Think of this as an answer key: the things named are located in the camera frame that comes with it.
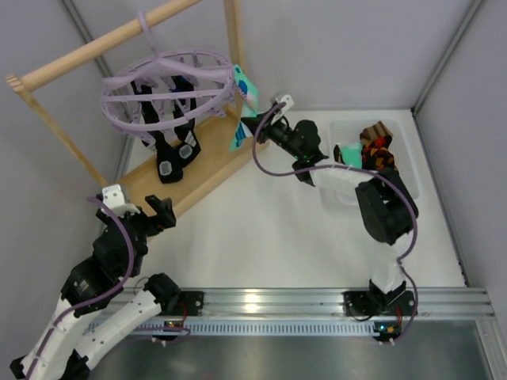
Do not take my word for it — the brown striped sock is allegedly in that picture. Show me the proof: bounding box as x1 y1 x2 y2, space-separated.
360 120 393 145

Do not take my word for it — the white slotted cable duct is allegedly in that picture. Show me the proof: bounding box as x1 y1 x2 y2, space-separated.
133 319 400 337

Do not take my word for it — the aluminium mounting rail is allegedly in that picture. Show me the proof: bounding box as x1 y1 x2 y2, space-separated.
110 287 496 317

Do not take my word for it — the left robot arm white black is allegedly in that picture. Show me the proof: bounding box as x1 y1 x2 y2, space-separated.
10 187 181 379

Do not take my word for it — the white plastic basket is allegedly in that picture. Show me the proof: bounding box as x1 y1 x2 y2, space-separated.
326 117 420 200

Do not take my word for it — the mint green sock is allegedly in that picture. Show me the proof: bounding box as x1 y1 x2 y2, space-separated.
341 142 363 169
229 65 259 151

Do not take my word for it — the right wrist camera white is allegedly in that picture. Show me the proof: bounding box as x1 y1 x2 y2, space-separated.
270 93 294 122

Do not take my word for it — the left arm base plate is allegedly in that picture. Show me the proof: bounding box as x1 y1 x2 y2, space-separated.
172 291 204 317

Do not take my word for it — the wooden hanging rack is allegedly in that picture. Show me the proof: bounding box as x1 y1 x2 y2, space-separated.
6 19 253 215

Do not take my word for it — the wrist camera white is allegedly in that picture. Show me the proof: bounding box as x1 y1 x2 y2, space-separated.
270 93 294 122
101 184 140 218

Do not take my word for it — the purple round clip hanger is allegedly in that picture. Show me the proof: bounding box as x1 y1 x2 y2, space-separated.
101 12 234 149

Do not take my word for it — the black sport sock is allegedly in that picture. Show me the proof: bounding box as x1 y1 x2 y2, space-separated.
171 75 201 168
136 81 185 184

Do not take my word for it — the mint green sock in basket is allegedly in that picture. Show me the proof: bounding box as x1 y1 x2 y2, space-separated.
341 142 363 169

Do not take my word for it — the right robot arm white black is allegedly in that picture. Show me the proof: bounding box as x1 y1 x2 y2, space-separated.
241 110 418 321

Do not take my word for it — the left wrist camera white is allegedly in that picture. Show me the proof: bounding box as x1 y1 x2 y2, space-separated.
101 184 140 218

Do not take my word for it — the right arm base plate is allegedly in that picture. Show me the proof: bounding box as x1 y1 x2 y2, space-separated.
343 290 415 319

